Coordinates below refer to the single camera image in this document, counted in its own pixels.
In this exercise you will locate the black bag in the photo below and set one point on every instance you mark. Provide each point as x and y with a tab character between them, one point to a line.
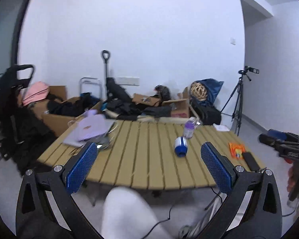
209	115

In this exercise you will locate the black trolley handle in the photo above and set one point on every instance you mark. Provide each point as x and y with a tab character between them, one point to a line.
105	57

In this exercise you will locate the orange snack packet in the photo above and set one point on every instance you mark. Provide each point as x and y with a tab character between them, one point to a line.
236	150

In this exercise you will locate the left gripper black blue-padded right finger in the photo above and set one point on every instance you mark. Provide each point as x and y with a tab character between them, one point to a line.
252	207

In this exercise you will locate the open cardboard box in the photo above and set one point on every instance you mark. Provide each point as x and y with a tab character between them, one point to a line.
180	108

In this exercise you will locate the clear plastic bottle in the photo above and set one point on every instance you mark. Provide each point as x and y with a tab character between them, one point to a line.
196	121

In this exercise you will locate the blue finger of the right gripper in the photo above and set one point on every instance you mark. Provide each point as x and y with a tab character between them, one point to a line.
277	134

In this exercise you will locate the purple cloth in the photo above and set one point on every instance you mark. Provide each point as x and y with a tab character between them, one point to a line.
95	124

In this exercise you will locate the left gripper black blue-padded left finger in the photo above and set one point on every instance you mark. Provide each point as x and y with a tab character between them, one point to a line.
45	207

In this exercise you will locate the woven rattan ball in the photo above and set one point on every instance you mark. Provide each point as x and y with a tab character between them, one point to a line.
198	91

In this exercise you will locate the folding chair frame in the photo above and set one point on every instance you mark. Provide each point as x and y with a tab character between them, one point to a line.
91	85

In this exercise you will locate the black camera tripod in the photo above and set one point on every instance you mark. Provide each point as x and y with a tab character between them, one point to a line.
239	89

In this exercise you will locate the white trouser leg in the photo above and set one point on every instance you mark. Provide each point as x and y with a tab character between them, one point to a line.
127	215

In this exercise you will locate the pink backpack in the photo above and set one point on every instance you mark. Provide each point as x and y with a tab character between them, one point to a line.
36	92

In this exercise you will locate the blue cloth bag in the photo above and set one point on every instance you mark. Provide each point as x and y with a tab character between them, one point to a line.
213	88

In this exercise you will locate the black stroller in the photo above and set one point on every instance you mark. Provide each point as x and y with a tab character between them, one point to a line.
23	137

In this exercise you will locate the blue plastic bottle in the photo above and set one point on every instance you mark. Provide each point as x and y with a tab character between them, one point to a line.
180	146

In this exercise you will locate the purple plastic bottle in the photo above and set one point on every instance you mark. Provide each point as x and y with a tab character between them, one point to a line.
189	128

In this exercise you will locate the wall light switch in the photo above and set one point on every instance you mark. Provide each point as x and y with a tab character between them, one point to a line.
233	41

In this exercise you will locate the black clothing pile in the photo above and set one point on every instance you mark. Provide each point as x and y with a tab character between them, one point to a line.
121	103

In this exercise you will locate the silver laptop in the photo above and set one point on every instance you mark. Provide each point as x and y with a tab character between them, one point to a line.
77	138

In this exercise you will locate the white paper sheet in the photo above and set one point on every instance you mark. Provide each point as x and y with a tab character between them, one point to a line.
221	128

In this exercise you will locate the white wall socket strip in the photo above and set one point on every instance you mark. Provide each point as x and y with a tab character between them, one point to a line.
128	81

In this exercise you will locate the large cardboard box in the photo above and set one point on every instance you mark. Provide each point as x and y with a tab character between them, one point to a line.
57	111

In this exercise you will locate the flat cardboard box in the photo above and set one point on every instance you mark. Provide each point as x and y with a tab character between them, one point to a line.
146	100

